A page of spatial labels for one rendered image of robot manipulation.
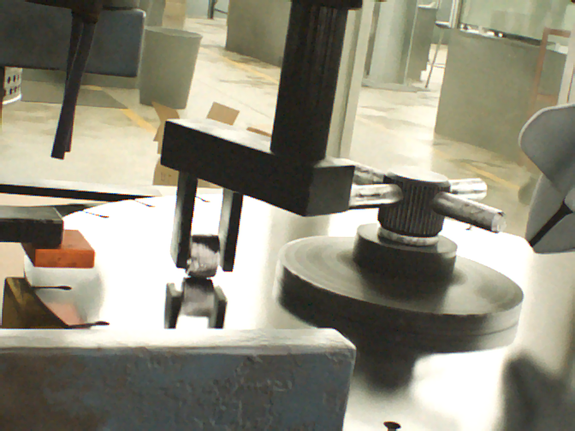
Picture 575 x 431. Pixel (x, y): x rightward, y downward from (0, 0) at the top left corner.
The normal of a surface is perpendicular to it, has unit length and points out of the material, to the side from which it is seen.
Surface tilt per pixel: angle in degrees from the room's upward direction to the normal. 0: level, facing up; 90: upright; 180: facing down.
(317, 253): 5
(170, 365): 90
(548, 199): 78
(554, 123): 115
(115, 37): 90
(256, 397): 90
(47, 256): 90
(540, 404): 0
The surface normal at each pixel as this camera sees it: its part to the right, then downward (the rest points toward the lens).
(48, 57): 0.39, 0.27
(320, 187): 0.72, 0.26
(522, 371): 0.15, -0.96
